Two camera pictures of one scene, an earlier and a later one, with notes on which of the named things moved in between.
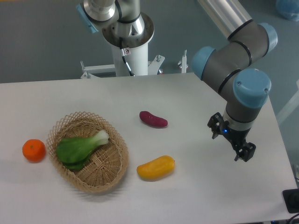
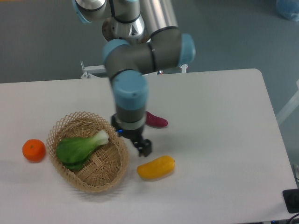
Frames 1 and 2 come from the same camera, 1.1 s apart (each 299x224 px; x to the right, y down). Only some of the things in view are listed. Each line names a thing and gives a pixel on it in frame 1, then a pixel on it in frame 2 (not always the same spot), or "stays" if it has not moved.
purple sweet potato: [152, 120] stays
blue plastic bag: [289, 9] stays
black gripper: [237, 137] → [135, 134]
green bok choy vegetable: [73, 151] stays
